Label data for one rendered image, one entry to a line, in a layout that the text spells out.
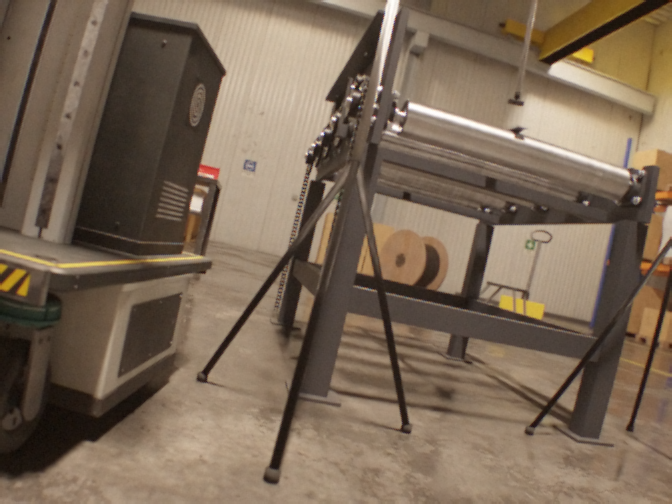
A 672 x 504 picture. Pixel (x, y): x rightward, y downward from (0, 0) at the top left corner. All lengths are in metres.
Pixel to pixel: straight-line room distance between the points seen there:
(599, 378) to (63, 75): 1.74
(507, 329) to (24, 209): 1.35
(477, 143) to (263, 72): 11.14
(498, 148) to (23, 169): 1.26
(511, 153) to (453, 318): 0.53
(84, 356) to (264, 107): 11.60
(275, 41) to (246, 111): 1.76
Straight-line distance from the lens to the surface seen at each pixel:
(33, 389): 0.93
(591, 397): 1.94
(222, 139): 12.33
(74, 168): 1.10
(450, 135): 1.64
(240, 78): 12.61
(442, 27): 13.14
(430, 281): 8.93
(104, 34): 1.14
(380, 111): 1.56
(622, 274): 1.93
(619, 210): 2.05
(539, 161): 1.75
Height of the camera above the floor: 0.43
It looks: 1 degrees up
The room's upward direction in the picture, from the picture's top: 13 degrees clockwise
